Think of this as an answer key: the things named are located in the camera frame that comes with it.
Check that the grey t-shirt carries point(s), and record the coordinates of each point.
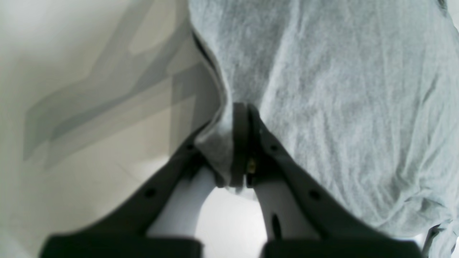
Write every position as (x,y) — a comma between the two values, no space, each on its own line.
(363,95)

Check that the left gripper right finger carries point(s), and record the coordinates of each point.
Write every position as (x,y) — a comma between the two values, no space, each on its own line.
(302,219)

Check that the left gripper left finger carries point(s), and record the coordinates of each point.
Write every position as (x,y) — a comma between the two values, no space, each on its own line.
(158,221)

